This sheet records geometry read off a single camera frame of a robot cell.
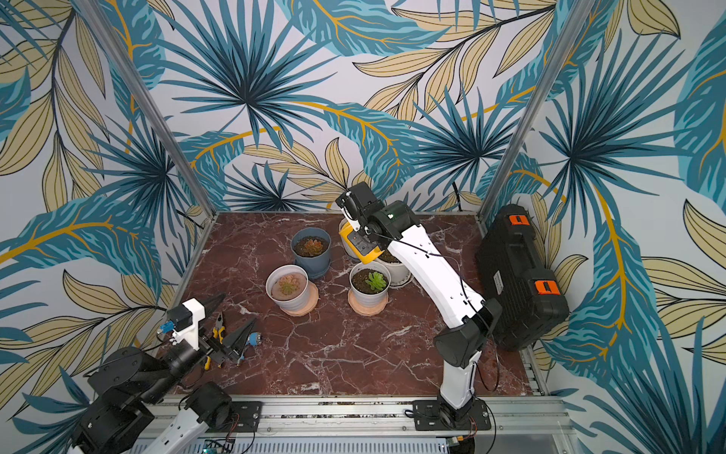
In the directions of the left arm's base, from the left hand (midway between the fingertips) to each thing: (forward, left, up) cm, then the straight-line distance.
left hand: (240, 311), depth 59 cm
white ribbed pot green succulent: (+40, -19, -26) cm, 51 cm away
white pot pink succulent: (+17, -3, -20) cm, 27 cm away
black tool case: (+7, -66, -4) cm, 66 cm away
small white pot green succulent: (+19, -27, -22) cm, 39 cm away
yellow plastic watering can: (+25, -20, -2) cm, 32 cm away
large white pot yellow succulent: (+25, -38, -25) cm, 52 cm away
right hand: (+24, -27, -2) cm, 37 cm away
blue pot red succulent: (+32, -8, -20) cm, 39 cm away
